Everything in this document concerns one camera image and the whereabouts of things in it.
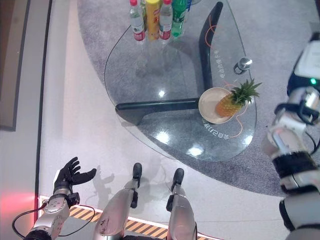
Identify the round beige plate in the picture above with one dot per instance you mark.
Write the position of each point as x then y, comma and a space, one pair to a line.
208, 105

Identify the brown framed wall panel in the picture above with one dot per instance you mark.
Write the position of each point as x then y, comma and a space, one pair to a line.
11, 62

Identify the small black silver-topped cup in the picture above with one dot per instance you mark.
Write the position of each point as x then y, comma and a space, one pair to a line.
243, 63

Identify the silver left robot leg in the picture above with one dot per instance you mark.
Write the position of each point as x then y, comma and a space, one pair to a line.
117, 207

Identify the grey carpet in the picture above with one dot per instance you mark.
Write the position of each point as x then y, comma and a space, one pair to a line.
270, 37

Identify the silver right robot leg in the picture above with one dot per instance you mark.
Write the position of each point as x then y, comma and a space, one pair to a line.
180, 207

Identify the yellow cylindrical snack can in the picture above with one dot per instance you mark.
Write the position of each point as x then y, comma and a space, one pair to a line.
152, 20

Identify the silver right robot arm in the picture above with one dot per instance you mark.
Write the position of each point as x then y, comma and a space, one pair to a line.
287, 126

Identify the yellow pineapple with green crown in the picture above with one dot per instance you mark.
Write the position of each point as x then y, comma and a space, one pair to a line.
228, 105

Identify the silver robot leg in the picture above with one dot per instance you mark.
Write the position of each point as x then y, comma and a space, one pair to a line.
117, 207
180, 207

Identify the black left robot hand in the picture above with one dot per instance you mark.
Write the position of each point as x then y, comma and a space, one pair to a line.
67, 178

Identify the yellow black hazard floor tape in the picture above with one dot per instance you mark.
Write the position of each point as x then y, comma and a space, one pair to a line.
82, 215

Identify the black curved table base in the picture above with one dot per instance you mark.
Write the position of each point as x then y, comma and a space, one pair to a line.
207, 50

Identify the green soda bottle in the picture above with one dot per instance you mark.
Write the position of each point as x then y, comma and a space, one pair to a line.
178, 20

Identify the red-label clear water bottle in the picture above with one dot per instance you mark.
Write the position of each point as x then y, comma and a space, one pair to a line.
165, 22
137, 22

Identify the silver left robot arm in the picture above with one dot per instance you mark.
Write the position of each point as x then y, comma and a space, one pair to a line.
53, 211

